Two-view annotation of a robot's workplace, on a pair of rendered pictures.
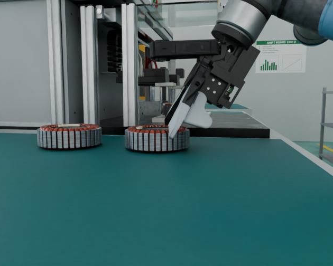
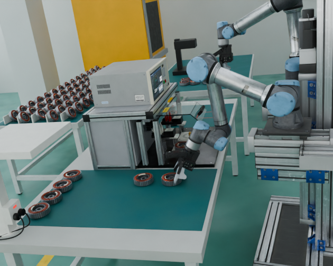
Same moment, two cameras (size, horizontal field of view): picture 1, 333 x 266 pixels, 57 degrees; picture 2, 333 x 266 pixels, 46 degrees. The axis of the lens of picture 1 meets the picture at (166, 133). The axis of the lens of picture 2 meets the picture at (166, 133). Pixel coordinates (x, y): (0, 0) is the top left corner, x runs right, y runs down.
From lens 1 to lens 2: 1.69 m
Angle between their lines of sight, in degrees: 15
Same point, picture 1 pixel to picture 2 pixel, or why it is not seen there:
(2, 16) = (104, 126)
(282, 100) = not seen: hidden behind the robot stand
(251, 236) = (183, 214)
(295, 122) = not seen: hidden behind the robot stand
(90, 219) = (160, 213)
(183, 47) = (175, 155)
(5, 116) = (110, 162)
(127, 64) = (157, 142)
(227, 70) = (189, 161)
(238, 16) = (191, 146)
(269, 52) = not seen: outside the picture
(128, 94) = (158, 153)
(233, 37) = (190, 151)
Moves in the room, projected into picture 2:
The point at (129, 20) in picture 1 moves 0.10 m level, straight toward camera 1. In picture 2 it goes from (156, 126) to (156, 132)
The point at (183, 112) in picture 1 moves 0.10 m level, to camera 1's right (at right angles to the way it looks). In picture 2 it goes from (177, 176) to (196, 174)
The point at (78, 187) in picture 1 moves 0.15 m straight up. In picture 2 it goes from (155, 205) to (151, 178)
